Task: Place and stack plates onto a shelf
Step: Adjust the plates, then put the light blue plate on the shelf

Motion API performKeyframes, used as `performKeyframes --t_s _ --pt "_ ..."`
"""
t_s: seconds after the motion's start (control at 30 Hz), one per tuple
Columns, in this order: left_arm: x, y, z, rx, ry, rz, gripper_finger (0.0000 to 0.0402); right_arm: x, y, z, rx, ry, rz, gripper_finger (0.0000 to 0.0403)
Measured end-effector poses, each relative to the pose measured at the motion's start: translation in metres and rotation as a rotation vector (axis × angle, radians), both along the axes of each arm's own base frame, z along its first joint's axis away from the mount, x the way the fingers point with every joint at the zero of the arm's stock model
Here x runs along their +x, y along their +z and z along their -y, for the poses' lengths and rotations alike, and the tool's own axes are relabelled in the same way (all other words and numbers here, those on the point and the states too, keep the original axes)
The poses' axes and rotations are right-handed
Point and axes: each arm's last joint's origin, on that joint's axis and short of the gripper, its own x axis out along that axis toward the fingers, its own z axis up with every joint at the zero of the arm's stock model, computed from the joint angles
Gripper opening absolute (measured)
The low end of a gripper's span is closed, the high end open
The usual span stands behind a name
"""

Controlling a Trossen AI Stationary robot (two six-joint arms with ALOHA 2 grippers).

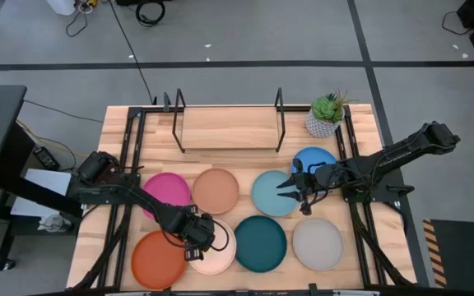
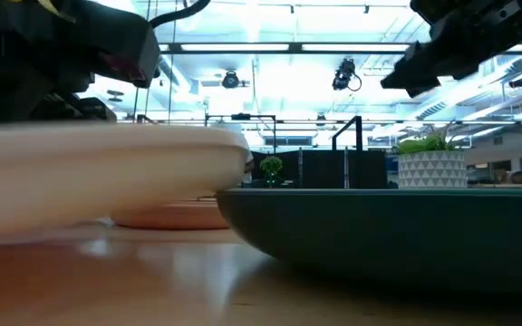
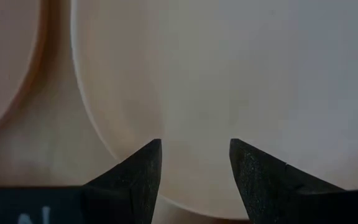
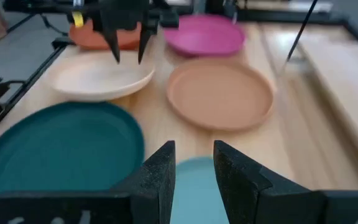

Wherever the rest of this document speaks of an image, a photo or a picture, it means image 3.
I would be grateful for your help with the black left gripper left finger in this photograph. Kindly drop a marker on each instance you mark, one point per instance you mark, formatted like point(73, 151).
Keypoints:
point(129, 186)

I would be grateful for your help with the peach cream plate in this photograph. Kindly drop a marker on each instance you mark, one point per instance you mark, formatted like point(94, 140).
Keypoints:
point(5, 62)

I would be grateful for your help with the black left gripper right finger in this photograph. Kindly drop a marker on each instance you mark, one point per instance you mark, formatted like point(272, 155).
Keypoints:
point(259, 180)

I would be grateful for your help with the pale blue plate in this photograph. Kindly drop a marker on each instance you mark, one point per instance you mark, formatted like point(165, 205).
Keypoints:
point(228, 77)

